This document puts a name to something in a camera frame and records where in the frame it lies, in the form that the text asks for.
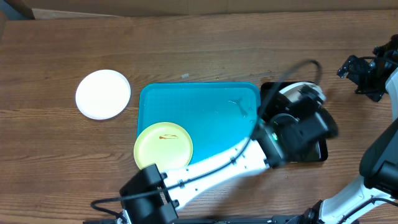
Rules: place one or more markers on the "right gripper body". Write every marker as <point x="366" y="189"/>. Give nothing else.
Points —
<point x="356" y="69"/>

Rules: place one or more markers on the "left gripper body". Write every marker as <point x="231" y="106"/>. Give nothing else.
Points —
<point x="273" y="109"/>

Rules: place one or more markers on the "yellow plate with stain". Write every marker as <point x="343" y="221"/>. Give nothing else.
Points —
<point x="165" y="144"/>

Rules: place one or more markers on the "white plate with red stain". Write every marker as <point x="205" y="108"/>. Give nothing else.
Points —
<point x="103" y="94"/>

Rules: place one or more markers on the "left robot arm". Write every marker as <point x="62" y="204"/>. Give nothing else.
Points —
<point x="154" y="196"/>

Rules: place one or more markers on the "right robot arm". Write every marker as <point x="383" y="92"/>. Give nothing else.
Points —
<point x="376" y="183"/>

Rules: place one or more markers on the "black rectangular water tray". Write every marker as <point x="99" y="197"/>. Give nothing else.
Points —
<point x="311" y="154"/>

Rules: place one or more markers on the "teal plastic tray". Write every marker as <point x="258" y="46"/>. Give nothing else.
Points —
<point x="216" y="115"/>

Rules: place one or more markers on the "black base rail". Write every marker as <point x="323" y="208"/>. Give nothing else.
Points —
<point x="248" y="221"/>

